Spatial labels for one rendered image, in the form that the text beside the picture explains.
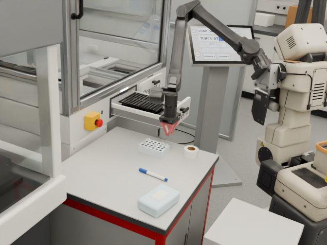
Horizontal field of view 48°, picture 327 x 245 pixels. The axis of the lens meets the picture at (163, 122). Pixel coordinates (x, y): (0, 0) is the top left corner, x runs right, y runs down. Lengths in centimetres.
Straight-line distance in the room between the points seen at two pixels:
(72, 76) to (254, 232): 96
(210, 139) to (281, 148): 119
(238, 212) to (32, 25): 96
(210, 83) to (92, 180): 151
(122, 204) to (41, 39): 68
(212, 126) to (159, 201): 166
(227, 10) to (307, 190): 220
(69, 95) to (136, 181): 47
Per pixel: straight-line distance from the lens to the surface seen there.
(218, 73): 280
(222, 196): 288
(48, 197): 128
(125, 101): 196
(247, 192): 298
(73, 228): 160
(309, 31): 182
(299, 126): 190
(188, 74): 373
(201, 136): 296
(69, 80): 162
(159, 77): 238
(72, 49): 160
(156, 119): 184
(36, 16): 105
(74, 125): 172
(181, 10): 184
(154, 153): 172
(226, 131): 372
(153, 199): 138
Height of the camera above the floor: 161
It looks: 24 degrees down
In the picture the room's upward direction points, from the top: 5 degrees clockwise
